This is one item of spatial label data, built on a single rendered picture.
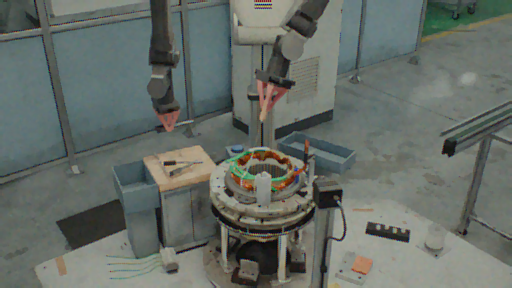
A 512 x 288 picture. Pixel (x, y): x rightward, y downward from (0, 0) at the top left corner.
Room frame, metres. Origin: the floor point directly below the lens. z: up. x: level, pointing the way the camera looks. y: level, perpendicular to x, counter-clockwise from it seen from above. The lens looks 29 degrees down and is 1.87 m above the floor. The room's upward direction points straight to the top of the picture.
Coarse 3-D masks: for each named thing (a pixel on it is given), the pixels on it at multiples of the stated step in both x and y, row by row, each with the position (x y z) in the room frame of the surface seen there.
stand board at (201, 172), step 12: (168, 156) 1.39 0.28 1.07; (180, 156) 1.39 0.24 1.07; (192, 156) 1.39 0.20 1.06; (204, 156) 1.39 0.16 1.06; (156, 168) 1.32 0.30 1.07; (168, 168) 1.32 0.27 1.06; (192, 168) 1.32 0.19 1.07; (204, 168) 1.32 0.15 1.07; (156, 180) 1.25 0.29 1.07; (168, 180) 1.25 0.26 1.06; (180, 180) 1.25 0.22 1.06; (192, 180) 1.26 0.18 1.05; (204, 180) 1.28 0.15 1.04
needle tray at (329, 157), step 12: (288, 144) 1.54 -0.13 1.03; (300, 144) 1.55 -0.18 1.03; (312, 144) 1.53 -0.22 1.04; (324, 144) 1.50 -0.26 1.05; (336, 144) 1.47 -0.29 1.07; (300, 156) 1.44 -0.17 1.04; (324, 156) 1.46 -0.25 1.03; (336, 156) 1.46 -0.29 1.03; (348, 156) 1.44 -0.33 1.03; (324, 168) 1.38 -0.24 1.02; (336, 168) 1.35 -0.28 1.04
